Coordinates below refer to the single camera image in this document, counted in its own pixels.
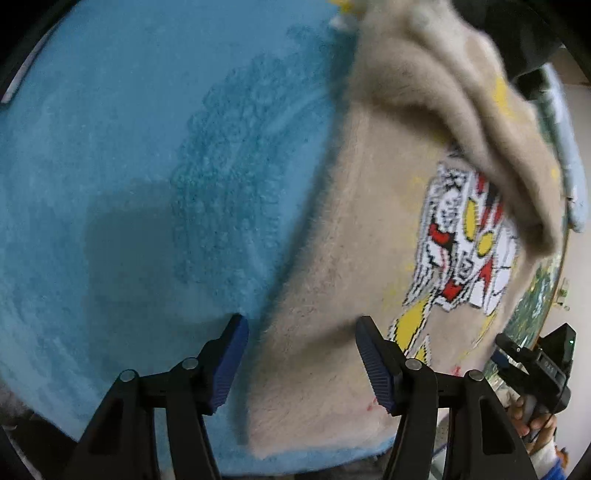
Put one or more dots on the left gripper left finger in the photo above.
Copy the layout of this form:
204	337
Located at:
119	441

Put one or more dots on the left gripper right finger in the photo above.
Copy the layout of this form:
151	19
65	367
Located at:
482	442

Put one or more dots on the beige fuzzy knit sweater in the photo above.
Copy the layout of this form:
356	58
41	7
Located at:
442	201

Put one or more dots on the person's right hand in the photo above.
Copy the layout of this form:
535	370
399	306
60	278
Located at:
542	449

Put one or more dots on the grey floral duvet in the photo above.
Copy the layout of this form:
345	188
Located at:
556	118

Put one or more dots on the green floral plush blanket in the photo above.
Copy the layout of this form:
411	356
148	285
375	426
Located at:
161	168

